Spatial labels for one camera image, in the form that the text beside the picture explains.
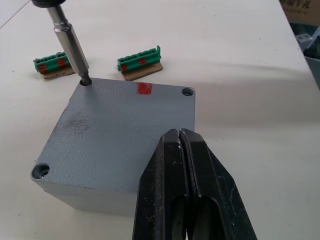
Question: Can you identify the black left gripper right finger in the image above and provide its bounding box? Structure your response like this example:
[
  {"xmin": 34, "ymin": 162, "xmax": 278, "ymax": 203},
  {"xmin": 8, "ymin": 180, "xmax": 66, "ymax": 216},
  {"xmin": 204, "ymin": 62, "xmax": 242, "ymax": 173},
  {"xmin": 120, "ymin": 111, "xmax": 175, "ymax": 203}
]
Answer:
[{"xmin": 178, "ymin": 128, "xmax": 259, "ymax": 240}]

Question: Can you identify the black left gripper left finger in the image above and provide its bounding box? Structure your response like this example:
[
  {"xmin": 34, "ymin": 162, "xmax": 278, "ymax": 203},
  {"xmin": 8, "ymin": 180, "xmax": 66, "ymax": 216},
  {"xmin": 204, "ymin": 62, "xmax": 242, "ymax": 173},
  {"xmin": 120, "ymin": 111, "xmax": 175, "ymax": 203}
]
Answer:
[{"xmin": 132, "ymin": 128, "xmax": 190, "ymax": 240}]

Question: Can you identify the grey metal box lid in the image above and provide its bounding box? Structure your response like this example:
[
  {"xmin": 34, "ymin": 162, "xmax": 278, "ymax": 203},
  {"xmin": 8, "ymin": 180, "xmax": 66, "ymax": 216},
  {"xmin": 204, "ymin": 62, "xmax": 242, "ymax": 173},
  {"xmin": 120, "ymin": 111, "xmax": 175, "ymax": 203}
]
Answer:
[{"xmin": 29, "ymin": 77, "xmax": 197, "ymax": 194}]

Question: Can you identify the electric screwdriver with silver bit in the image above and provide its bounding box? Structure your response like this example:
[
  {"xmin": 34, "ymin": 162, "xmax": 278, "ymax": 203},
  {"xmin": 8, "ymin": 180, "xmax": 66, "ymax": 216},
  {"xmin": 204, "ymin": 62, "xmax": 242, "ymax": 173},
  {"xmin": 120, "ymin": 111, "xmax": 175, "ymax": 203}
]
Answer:
[{"xmin": 31, "ymin": 0, "xmax": 92, "ymax": 85}]

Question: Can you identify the grey metal box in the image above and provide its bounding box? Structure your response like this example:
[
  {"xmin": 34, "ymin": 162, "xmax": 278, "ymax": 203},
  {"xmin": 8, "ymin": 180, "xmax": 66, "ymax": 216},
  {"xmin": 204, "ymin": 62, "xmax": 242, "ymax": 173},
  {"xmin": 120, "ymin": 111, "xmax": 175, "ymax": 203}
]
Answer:
[{"xmin": 31, "ymin": 178, "xmax": 140, "ymax": 218}]

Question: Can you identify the green terminal block on cardboard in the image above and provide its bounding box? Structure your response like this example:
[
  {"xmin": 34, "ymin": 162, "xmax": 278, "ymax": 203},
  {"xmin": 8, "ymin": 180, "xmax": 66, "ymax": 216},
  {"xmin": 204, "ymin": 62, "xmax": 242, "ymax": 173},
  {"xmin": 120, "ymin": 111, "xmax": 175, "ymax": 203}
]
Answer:
[
  {"xmin": 116, "ymin": 45, "xmax": 165, "ymax": 82},
  {"xmin": 32, "ymin": 51, "xmax": 75, "ymax": 80}
]

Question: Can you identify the brown cardboard carton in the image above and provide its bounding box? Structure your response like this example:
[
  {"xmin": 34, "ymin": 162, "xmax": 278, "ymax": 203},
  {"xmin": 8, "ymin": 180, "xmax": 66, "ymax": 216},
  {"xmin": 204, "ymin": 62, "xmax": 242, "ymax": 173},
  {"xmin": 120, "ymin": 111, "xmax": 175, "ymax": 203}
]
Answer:
[{"xmin": 279, "ymin": 0, "xmax": 320, "ymax": 27}]

